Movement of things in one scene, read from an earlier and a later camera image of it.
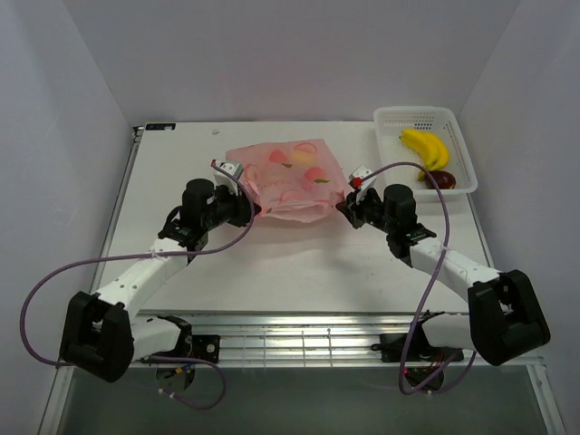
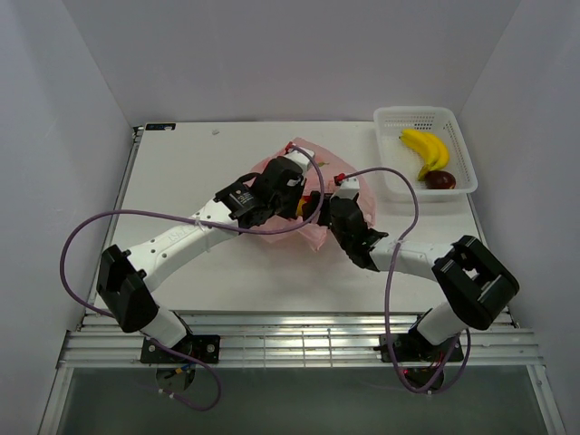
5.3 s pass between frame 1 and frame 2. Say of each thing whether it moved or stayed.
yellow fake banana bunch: stayed
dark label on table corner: stayed
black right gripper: moved
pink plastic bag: moved
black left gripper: moved
